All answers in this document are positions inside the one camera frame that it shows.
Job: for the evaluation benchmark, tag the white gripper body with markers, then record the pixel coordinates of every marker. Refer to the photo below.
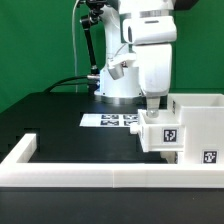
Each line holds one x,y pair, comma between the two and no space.
155,63

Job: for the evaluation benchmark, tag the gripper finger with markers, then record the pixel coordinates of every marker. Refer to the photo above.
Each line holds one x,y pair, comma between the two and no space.
153,107

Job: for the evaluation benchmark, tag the white drawer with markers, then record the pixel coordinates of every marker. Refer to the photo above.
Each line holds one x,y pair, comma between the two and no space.
163,133
170,157

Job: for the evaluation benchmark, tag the white drawer cabinet box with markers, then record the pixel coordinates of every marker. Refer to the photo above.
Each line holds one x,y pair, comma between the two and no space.
202,115

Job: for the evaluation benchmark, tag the white front drawer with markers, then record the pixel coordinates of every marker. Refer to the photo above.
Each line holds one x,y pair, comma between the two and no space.
170,157

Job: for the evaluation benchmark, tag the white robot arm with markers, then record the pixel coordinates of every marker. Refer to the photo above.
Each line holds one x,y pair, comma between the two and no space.
129,24

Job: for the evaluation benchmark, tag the marker tag sheet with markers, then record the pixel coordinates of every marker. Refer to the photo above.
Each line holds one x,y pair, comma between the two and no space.
108,120

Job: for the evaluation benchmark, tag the white U-shaped border fence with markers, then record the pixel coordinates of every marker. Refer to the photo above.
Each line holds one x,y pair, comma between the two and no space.
16,170

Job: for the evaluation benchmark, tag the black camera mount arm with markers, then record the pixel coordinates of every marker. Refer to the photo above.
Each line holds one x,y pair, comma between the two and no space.
89,20

